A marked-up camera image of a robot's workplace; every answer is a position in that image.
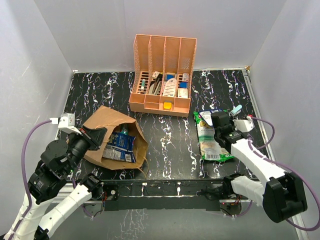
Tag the teal candy snack bag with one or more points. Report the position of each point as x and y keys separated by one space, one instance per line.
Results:
x=124 y=129

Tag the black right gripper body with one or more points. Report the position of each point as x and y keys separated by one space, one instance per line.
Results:
x=232 y=123

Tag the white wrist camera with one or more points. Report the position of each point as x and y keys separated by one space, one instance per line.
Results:
x=66 y=123
x=244 y=125

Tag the orange plastic desk organizer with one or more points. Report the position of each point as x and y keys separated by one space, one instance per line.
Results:
x=157 y=59

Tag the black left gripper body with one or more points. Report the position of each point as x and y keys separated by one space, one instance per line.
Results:
x=80 y=144

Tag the blue cookie snack bag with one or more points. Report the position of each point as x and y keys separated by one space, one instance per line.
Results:
x=120 y=147

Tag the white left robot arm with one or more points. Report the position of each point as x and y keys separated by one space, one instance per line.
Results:
x=58 y=160

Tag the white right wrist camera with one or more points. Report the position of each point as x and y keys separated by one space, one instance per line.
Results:
x=244 y=125

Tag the green chips bag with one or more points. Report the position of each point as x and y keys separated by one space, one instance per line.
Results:
x=210 y=150

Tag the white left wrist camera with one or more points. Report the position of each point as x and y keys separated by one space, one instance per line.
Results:
x=66 y=123

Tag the white label card pack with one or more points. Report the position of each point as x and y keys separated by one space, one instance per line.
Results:
x=170 y=88

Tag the white glue stick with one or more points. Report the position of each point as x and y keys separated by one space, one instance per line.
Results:
x=142 y=85

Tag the black mounting rail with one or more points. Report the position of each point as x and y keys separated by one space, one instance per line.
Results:
x=174 y=194

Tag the brown paper bag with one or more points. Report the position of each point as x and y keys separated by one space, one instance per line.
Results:
x=111 y=120

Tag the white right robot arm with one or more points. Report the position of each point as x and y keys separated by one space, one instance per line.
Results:
x=279 y=192

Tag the yellow sticky note block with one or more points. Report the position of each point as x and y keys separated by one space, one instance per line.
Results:
x=167 y=105

